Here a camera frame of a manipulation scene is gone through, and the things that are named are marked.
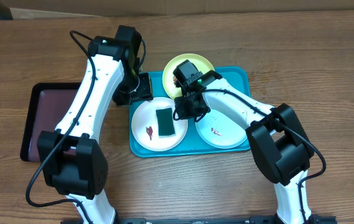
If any green and white sponge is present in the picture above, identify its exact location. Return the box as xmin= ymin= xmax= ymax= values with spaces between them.
xmin=156 ymin=108 xmax=175 ymax=137

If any black tray with brown water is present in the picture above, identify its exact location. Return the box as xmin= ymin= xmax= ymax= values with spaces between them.
xmin=20 ymin=83 xmax=80 ymax=162

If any white plate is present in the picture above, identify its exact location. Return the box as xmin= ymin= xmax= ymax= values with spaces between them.
xmin=131 ymin=97 xmax=188 ymax=152

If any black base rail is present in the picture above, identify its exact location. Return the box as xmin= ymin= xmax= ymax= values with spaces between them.
xmin=60 ymin=215 xmax=338 ymax=224

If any yellow-green plate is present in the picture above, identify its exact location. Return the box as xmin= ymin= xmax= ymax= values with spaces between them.
xmin=162 ymin=54 xmax=215 ymax=99

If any teal plastic serving tray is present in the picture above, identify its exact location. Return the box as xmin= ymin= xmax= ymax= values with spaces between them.
xmin=129 ymin=72 xmax=250 ymax=157

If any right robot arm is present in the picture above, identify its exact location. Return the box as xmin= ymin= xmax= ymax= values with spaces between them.
xmin=173 ymin=60 xmax=315 ymax=223

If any light blue plate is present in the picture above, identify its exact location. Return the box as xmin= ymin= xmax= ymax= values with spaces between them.
xmin=195 ymin=110 xmax=247 ymax=149

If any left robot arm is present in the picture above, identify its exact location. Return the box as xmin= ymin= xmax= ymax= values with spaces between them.
xmin=26 ymin=26 xmax=153 ymax=223

